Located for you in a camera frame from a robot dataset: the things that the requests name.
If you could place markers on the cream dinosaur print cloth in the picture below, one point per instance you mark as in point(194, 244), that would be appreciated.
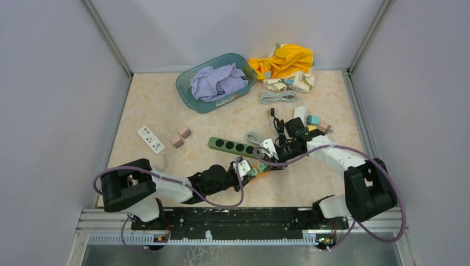
point(299, 81)

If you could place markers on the orange power strip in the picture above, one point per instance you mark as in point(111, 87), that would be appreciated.
point(270, 169)

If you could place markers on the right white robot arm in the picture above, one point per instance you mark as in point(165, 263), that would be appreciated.
point(368, 192)

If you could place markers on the white power strip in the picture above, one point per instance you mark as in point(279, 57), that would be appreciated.
point(151, 140)
point(300, 112)

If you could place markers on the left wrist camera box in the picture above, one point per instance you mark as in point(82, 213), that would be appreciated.
point(242, 167)

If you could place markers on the yellow cloth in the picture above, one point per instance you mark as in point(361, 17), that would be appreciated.
point(285, 60)

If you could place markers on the green charger plug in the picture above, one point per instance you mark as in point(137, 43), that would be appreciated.
point(262, 168)
point(252, 174)

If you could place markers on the purple cloth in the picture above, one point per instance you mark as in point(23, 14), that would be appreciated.
point(211, 84)

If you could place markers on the teal charger plug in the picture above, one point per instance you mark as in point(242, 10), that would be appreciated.
point(313, 120)

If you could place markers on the teal plastic basin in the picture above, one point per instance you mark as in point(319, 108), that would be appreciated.
point(184, 89)

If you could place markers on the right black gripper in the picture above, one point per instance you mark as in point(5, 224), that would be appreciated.
point(277, 151)

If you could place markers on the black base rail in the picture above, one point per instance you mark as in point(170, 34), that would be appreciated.
point(275, 223)

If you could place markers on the green power strip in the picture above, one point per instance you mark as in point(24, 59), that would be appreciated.
point(231, 147)

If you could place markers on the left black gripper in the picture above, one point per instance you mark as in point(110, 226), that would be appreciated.
point(246, 179)

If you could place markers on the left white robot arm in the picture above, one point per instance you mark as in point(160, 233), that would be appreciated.
point(136, 187)

